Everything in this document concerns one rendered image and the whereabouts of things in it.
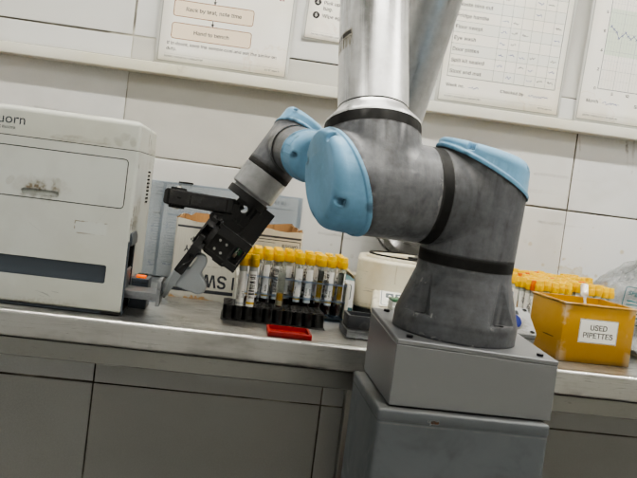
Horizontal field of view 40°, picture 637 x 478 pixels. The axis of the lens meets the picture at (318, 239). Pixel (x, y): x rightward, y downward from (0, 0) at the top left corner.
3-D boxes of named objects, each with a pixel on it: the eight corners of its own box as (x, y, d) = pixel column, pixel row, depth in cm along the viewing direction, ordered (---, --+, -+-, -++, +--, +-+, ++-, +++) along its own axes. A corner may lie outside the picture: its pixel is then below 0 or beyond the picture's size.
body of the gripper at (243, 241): (229, 277, 137) (276, 214, 137) (185, 244, 136) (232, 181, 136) (229, 271, 145) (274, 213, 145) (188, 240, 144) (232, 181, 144)
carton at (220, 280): (165, 295, 165) (174, 215, 164) (174, 279, 193) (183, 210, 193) (296, 310, 167) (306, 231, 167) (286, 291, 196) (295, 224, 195)
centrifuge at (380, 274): (350, 320, 164) (358, 254, 163) (353, 301, 193) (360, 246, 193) (479, 337, 163) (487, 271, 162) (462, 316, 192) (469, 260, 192)
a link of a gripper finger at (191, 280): (185, 317, 138) (221, 269, 138) (154, 294, 137) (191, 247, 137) (187, 314, 141) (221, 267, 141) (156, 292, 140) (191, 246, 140)
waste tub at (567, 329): (556, 360, 147) (565, 302, 146) (524, 345, 160) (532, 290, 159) (630, 368, 149) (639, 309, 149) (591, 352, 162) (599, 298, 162)
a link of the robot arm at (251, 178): (247, 158, 136) (246, 159, 144) (229, 181, 136) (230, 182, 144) (286, 188, 137) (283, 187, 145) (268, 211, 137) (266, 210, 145)
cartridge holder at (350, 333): (345, 338, 142) (348, 316, 142) (338, 329, 151) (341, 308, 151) (378, 341, 143) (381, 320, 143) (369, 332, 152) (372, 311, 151)
